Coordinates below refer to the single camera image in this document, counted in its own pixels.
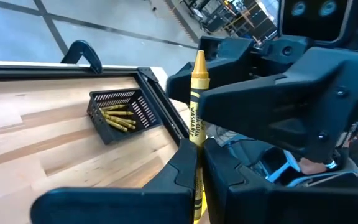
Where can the gold crayon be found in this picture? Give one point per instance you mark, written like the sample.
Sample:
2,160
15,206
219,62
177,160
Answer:
113,107
123,119
197,71
120,113
126,125
117,126

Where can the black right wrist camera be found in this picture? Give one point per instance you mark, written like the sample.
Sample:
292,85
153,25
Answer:
312,21

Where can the person's hand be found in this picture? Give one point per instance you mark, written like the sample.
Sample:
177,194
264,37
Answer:
312,166

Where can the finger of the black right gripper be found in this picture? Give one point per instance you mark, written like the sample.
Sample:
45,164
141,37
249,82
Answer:
291,109
228,59

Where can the cluttered workbench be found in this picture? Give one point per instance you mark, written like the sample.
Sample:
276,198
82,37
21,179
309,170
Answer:
222,18

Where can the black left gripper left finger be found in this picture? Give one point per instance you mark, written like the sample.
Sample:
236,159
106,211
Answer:
120,205

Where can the black plastic basket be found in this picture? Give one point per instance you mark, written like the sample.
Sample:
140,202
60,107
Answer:
110,138

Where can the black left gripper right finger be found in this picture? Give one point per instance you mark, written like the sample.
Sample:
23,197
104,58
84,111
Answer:
275,205

